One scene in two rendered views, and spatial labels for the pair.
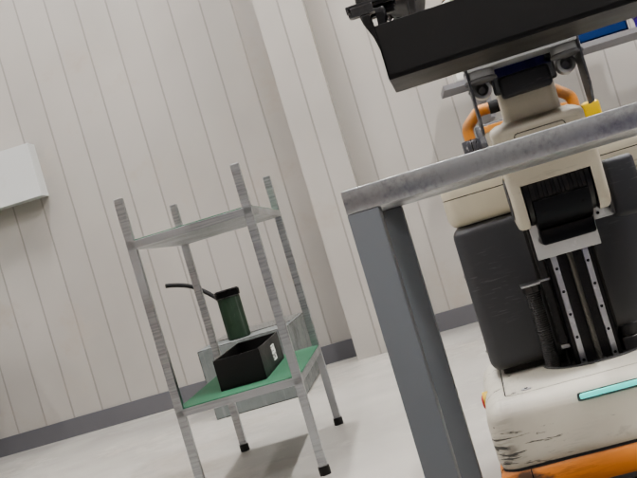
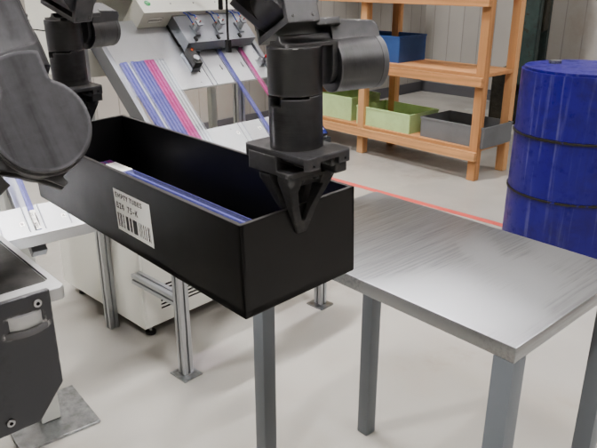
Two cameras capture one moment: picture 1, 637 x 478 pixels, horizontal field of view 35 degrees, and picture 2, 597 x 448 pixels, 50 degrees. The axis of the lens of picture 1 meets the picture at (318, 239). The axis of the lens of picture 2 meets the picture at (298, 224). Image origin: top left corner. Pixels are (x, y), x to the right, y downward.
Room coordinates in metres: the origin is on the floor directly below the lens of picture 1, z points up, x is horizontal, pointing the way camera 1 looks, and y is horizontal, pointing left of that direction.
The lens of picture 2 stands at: (2.60, 0.19, 1.37)
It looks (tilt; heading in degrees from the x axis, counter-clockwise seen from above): 21 degrees down; 219
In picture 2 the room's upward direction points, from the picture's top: straight up
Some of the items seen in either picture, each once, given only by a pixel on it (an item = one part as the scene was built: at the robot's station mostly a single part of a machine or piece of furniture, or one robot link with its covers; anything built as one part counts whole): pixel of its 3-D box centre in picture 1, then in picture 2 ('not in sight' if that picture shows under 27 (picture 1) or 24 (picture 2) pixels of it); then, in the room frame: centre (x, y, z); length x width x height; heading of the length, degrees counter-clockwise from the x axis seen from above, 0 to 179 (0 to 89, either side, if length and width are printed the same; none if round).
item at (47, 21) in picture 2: not in sight; (67, 34); (1.99, -0.80, 1.28); 0.07 x 0.06 x 0.07; 7
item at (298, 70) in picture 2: not in sight; (299, 68); (2.07, -0.24, 1.28); 0.07 x 0.06 x 0.07; 156
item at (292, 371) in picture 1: (240, 323); not in sight; (3.88, 0.38, 0.55); 0.91 x 0.46 x 1.10; 176
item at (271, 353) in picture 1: (250, 359); not in sight; (3.88, 0.38, 0.41); 0.57 x 0.17 x 0.11; 176
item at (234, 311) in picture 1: (241, 332); not in sight; (5.91, 0.59, 0.40); 0.83 x 0.66 x 0.80; 175
